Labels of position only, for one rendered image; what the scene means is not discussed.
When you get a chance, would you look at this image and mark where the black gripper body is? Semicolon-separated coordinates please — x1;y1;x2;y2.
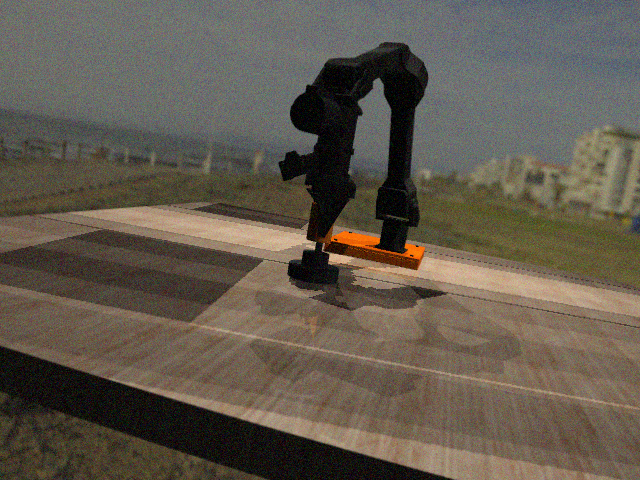
305;136;357;199

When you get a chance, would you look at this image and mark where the dark grey round pedestal with shaft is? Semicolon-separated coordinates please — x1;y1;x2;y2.
287;242;339;284

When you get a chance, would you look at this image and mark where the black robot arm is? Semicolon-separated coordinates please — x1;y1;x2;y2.
278;42;428;254

